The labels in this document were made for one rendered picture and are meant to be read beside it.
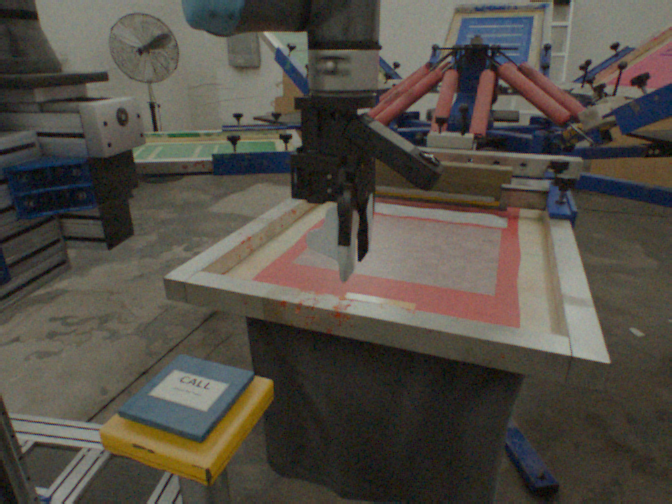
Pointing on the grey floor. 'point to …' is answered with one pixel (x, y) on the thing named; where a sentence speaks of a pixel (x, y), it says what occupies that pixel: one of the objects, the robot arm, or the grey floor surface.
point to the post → (164, 457)
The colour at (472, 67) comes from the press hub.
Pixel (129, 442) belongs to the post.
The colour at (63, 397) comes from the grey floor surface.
